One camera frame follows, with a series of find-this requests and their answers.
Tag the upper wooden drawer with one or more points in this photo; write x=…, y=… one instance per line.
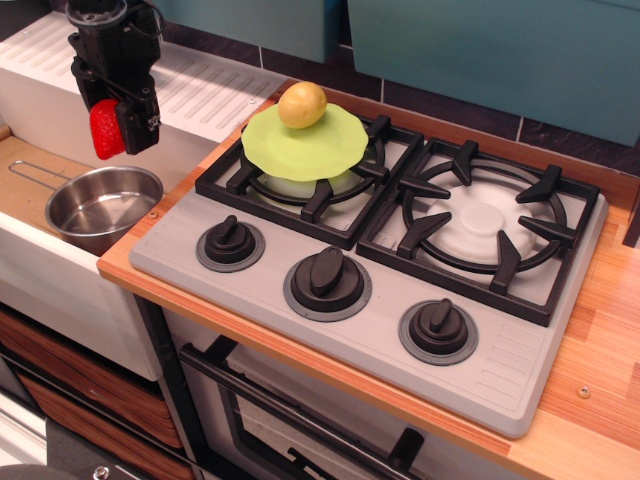
x=95, y=379

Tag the wooden drawer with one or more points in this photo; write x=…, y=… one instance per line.
x=115, y=440
x=95, y=379

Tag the yellow toy potato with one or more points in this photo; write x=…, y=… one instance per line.
x=302, y=105

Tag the black right stove knob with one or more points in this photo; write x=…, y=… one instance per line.
x=438, y=333

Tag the black left stove knob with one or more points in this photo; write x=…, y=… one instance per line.
x=230, y=246

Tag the grey toy stove top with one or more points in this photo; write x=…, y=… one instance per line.
x=498, y=386

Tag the black left burner grate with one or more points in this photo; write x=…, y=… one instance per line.
x=335, y=210

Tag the red toy strawberry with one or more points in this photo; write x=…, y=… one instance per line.
x=105, y=130

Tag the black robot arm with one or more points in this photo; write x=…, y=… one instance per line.
x=116, y=44

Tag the white toy sink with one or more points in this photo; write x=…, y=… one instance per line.
x=46, y=142

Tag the lower wooden drawer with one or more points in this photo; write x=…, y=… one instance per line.
x=115, y=440

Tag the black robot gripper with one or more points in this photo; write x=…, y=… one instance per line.
x=114, y=52

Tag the black stove knob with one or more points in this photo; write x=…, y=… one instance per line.
x=328, y=286
x=438, y=333
x=230, y=246

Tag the black oven door handle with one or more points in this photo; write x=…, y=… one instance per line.
x=280, y=395

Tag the black right burner grate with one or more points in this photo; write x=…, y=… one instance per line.
x=504, y=234

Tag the black burner grate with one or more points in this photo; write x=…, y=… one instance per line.
x=335, y=210
x=504, y=234

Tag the small steel pot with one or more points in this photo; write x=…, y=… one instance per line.
x=92, y=211

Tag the black middle stove knob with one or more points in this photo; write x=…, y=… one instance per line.
x=328, y=286

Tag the light green plastic plate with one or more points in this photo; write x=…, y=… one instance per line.
x=330, y=147

